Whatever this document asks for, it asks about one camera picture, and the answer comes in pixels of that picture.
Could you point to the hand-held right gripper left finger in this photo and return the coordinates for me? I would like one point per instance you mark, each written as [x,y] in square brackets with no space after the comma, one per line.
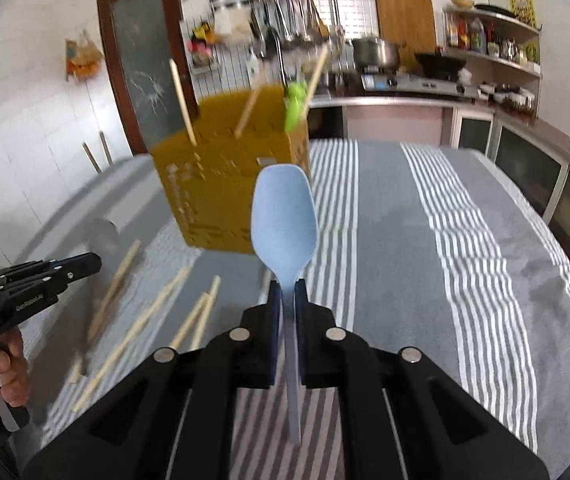
[275,330]

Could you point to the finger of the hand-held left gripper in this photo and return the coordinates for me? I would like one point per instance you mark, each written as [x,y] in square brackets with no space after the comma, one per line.
[30,270]
[82,265]

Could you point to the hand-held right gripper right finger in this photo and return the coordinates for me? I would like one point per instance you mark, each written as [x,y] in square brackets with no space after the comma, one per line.
[301,330]

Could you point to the metal spoon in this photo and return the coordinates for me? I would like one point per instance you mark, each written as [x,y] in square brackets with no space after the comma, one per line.
[100,237]

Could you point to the light blue plastic spoon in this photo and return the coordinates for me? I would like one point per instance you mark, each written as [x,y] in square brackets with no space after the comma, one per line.
[285,220]

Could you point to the yellow perforated utensil holder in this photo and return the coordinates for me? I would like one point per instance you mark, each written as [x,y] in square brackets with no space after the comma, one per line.
[215,200]

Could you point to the row of hanging kitchen utensils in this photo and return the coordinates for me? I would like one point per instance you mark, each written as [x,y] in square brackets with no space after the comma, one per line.
[290,20]

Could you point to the wooden stick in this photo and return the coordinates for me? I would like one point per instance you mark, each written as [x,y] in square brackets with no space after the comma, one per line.
[106,149]
[92,157]

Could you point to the grey white striped tablecloth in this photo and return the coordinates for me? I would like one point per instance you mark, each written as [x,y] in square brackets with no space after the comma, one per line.
[390,260]

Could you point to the hanging orange plastic bag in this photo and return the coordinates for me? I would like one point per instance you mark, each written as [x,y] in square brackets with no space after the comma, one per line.
[85,60]

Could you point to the brown frosted glass door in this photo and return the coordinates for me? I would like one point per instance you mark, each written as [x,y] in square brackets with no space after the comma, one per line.
[140,60]

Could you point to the white soap bottle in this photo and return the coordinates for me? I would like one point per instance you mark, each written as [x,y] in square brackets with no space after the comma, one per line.
[252,67]

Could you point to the yellow and black hanging item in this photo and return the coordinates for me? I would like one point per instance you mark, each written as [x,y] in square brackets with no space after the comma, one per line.
[202,32]

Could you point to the steel faucet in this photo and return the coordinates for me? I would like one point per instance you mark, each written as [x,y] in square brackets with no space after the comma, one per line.
[281,65]

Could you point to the steel gas stove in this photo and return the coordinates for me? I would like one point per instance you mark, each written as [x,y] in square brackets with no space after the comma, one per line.
[415,85]

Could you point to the kitchen cabinet with glass doors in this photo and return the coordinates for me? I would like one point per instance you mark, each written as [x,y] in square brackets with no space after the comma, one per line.
[525,160]

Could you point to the white hanging cloth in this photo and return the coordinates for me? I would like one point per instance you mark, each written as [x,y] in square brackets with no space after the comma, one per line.
[230,25]

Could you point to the steel cooking pot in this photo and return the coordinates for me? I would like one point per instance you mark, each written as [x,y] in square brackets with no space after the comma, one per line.
[372,52]

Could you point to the black wok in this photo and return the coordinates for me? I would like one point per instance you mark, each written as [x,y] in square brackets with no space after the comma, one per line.
[440,62]

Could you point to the pile of bowls and dishes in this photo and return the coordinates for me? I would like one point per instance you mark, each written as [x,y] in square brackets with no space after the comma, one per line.
[507,96]

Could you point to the rectangular wooden cutting board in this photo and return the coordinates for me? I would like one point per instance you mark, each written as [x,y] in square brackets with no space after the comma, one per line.
[405,20]

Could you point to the row of condiment bottles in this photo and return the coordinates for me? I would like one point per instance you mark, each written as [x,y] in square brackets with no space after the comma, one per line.
[475,35]

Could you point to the beige bowl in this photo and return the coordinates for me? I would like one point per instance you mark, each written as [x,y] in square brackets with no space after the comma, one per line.
[461,2]

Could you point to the white corner shelf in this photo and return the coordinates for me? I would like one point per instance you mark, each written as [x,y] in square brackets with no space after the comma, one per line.
[515,22]

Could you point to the black shallow pan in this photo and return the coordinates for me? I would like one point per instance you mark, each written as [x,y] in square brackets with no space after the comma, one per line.
[495,9]

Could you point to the white lattice wall panel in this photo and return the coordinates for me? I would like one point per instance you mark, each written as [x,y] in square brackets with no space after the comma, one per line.
[352,17]

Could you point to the yellow wall poster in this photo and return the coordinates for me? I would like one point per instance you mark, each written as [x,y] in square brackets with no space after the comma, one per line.
[522,5]

